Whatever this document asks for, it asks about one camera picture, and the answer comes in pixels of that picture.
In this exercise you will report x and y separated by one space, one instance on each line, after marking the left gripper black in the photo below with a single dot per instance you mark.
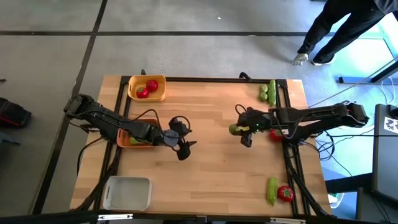
169 138

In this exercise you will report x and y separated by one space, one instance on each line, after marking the person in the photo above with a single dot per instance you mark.
342 21

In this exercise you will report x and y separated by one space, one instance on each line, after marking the orange plastic basket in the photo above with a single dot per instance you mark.
122 140

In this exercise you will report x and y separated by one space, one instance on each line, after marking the black and red bag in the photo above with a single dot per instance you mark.
15 113

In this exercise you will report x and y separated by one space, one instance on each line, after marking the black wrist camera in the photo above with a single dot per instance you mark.
179 126
246 115

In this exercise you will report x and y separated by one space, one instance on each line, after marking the white green container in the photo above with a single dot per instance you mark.
337 199

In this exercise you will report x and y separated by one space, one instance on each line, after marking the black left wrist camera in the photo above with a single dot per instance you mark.
179 126

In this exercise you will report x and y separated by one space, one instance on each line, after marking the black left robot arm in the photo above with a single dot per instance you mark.
102 119

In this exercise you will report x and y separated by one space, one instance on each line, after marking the red tomato with green calyx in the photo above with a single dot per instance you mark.
142 92
275 137
285 193
152 85

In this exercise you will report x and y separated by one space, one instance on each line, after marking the silver metal bracket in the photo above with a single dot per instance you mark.
115 216
287 221

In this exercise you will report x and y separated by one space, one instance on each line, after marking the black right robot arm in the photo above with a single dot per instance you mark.
311 115

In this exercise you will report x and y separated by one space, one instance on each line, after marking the grey metal floor stand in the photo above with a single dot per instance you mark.
357 80

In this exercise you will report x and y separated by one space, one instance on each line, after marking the yellow plastic basket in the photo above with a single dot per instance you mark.
140 79

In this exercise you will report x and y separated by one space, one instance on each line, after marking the dark grey cart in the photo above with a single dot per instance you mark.
384 161

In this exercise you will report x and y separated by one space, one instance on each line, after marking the white plastic basket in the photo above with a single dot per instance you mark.
127 193

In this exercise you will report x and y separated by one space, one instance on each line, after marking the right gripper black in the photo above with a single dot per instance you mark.
261 123

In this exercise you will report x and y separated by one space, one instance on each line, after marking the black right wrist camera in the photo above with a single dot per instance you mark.
246 115

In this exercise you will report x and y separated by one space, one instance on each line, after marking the green ridged cucumber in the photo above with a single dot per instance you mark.
134 141
272 190
272 93

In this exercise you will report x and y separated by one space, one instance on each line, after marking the black aluminium table frame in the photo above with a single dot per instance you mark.
202 79

